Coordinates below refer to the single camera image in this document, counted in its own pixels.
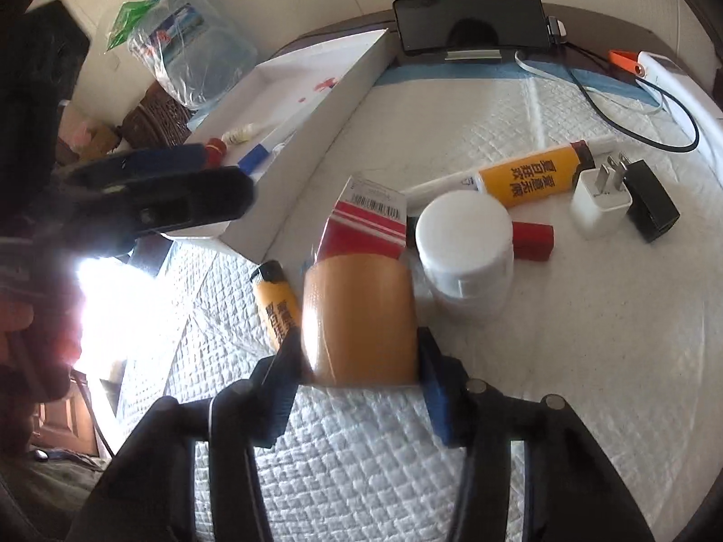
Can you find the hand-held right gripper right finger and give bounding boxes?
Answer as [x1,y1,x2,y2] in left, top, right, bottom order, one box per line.
[417,326,656,542]

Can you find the white cardboard box tray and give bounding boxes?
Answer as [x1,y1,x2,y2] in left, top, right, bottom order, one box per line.
[160,28,392,261]

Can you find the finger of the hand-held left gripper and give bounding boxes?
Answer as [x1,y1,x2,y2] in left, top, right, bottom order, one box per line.
[62,165,256,239]
[62,144,214,182]

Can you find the black smartphone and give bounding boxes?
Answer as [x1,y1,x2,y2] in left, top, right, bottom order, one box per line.
[392,0,551,57]

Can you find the yellow tube with brown cap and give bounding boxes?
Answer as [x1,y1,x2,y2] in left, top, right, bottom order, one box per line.
[479,144,595,208]

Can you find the small medicine box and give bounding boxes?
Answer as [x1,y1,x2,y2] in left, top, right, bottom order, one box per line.
[316,175,408,263]

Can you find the white pen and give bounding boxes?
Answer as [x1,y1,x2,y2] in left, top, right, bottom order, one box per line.
[404,134,619,207]

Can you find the white charger plug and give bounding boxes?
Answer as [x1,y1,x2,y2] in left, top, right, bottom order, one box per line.
[569,163,634,239]

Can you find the green plastic bag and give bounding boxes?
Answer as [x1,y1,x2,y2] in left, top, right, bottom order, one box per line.
[104,0,187,51]

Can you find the black charger plug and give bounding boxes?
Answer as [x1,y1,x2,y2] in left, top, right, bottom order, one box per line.
[615,152,680,243]

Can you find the flat white cable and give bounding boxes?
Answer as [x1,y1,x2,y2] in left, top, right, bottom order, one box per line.
[515,51,664,117]

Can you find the water bottle in plastic bag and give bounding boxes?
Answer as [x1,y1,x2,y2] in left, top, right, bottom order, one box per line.
[127,0,258,111]

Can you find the brown tape roll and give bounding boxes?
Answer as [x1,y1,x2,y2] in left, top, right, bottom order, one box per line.
[301,254,420,388]

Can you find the yellow tube with black cap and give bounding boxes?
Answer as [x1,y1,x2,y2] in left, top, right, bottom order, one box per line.
[251,261,301,352]

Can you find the white device with orange clip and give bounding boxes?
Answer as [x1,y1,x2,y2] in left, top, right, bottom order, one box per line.
[609,50,723,136]

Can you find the phone stand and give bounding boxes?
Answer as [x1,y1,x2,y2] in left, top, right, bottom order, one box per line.
[443,48,503,63]

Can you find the white marker with blue cap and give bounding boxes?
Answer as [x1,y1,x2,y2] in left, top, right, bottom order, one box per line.
[237,127,300,176]

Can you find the white pill bottle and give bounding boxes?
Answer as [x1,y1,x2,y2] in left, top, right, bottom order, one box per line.
[415,191,516,317]

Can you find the carved wooden chair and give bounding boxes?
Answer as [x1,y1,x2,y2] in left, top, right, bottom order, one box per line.
[121,82,190,150]

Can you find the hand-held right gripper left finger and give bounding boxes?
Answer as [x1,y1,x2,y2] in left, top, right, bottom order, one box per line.
[65,327,309,542]

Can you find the black cable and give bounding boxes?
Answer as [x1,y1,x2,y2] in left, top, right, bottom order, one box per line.
[545,11,701,153]

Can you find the white quilted mat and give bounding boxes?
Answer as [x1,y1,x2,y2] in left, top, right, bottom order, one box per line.
[113,62,723,542]

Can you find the long red box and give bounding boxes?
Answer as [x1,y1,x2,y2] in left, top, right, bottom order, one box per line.
[511,221,555,262]

